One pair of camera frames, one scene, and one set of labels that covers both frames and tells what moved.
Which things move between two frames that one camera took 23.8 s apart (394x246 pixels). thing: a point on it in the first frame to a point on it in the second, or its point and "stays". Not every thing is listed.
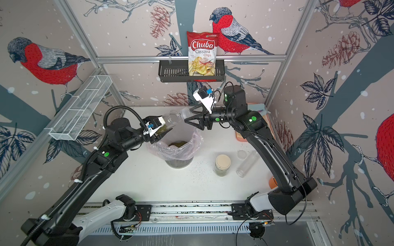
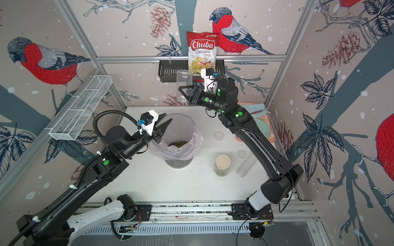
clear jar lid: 242,155 stays
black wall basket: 175,70 stays
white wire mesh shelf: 74,115 stays
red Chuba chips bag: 202,47 stays
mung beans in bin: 178,144 stays
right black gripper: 207,116 to 196,90
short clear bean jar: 172,118 to 184,77
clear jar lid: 185,113 to 218,136
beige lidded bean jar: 222,164 stays
